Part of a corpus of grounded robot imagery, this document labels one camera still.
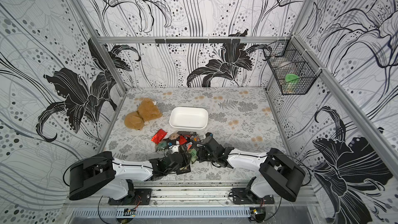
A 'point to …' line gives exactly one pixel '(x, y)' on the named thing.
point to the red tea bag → (182, 140)
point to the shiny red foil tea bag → (159, 136)
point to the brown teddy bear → (148, 110)
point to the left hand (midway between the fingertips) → (191, 160)
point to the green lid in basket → (289, 77)
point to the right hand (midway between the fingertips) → (199, 153)
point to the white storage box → (186, 118)
